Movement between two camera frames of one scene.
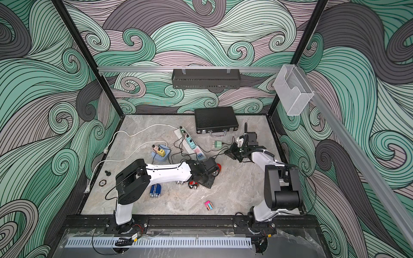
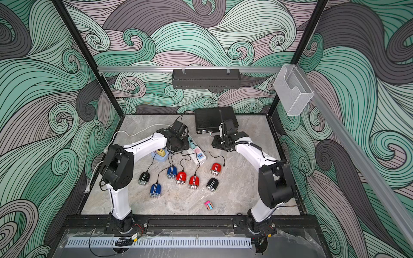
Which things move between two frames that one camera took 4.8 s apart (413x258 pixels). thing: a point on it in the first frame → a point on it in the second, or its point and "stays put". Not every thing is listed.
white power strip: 190,143 stays put
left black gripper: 211,179 → 186,145
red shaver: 193,184 stays put
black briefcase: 216,121 stays put
